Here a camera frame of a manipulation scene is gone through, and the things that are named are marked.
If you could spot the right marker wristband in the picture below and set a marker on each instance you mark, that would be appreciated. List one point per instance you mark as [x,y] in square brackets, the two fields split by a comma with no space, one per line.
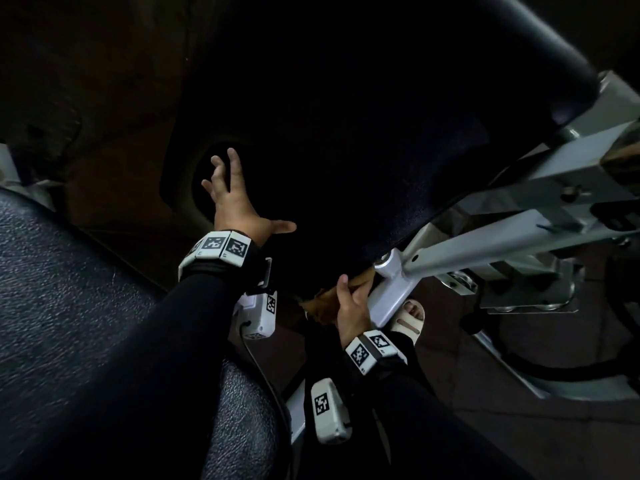
[370,349]

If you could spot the marker wristband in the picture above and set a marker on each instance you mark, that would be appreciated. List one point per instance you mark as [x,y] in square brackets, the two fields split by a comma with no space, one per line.
[370,349]
[220,247]

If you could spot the black inclined bench pad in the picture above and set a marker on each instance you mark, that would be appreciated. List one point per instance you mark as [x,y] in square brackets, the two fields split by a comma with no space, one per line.
[375,119]

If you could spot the person's left forearm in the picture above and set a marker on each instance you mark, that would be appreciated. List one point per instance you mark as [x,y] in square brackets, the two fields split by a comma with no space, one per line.
[150,384]

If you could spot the left marker wristband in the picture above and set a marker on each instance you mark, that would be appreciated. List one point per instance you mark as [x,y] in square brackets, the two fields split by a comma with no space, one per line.
[220,247]

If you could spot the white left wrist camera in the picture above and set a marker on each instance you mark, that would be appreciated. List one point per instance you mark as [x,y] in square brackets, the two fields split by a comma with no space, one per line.
[257,314]

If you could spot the person's right forearm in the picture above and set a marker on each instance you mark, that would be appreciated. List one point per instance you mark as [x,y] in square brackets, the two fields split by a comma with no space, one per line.
[440,434]

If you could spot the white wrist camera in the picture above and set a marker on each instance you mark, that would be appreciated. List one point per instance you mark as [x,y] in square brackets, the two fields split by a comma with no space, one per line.
[257,314]
[330,409]

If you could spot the brown cleaning cloth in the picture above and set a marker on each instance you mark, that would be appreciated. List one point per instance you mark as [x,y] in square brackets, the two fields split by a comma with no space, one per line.
[320,307]

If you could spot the dark textured seat pad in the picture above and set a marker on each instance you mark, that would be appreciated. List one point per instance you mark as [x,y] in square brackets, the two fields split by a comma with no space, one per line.
[60,294]

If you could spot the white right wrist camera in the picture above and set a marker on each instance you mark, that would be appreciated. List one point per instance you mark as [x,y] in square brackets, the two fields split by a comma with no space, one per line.
[330,409]

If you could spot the white machine frame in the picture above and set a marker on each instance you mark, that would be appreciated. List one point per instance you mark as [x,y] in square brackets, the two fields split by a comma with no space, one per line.
[500,234]

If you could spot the person's right hand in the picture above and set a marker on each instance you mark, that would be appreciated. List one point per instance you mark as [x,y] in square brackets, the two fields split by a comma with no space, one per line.
[352,314]

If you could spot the person's left hand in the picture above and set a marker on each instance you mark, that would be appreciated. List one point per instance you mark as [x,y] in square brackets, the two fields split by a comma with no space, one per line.
[232,204]

